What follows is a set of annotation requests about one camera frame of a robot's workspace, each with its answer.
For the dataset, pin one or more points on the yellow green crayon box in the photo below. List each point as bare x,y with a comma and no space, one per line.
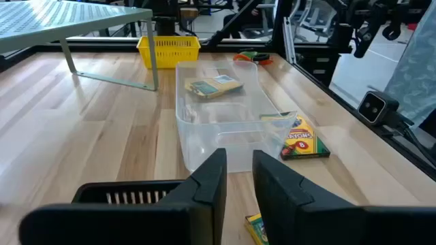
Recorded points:
257,229
213,87
306,143

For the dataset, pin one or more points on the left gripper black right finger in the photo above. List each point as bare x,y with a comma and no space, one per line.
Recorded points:
289,217

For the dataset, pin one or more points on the black aluminium table frame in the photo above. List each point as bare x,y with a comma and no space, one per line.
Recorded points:
109,43

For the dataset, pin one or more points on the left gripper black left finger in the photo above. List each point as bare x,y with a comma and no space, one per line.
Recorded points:
204,211

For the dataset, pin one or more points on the green perforated metal shelf riser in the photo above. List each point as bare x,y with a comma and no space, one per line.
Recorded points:
51,20

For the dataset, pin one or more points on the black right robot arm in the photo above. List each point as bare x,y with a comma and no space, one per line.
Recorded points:
371,20

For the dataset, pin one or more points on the black plastic basket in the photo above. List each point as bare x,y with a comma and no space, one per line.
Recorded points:
88,192

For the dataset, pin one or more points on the black cube camera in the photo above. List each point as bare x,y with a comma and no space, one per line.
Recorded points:
373,107

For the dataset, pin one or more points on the clear plastic bin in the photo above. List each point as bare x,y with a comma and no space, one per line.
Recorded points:
221,136

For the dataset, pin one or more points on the grey office chair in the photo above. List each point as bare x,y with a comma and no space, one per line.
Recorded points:
318,17

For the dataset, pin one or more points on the yellow plastic basket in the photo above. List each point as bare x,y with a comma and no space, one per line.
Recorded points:
170,51

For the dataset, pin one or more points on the person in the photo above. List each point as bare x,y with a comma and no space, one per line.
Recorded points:
238,24
415,75

